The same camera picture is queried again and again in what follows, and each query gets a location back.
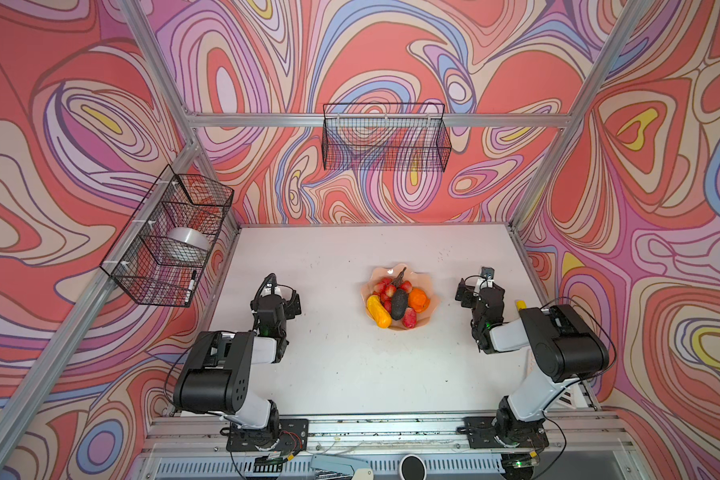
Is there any orange fake persimmon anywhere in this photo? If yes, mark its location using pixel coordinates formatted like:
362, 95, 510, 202
408, 287, 430, 314

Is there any dark fake avocado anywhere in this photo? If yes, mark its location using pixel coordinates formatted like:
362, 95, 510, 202
390, 288, 408, 321

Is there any yellow fake mango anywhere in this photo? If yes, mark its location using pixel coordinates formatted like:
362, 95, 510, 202
366, 294, 392, 329

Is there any red grape bunch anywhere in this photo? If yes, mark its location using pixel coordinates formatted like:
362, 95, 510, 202
373, 267, 413, 313

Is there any red fake strawberry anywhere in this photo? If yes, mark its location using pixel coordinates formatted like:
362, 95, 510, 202
401, 307, 418, 329

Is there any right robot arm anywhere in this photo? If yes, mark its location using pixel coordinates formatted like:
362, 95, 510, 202
455, 275, 610, 445

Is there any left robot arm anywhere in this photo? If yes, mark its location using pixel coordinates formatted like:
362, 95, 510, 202
171, 273, 302, 436

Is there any pink petal fruit bowl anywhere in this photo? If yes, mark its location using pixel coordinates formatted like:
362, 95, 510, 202
361, 263, 439, 331

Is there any silver tape roll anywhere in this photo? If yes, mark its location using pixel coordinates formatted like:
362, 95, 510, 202
167, 227, 210, 250

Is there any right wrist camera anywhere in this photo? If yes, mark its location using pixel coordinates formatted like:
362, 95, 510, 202
480, 267, 495, 281

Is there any black wire basket left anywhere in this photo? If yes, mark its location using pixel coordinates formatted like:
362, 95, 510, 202
100, 166, 234, 307

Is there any black wire basket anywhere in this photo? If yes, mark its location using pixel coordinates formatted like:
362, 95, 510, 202
100, 166, 234, 307
321, 100, 452, 172

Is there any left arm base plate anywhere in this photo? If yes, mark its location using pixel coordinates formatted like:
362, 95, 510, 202
220, 418, 309, 455

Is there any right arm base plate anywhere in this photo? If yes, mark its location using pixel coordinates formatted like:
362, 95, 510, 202
456, 416, 549, 451

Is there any black wire basket back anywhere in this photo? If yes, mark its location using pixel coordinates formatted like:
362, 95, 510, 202
321, 100, 452, 172

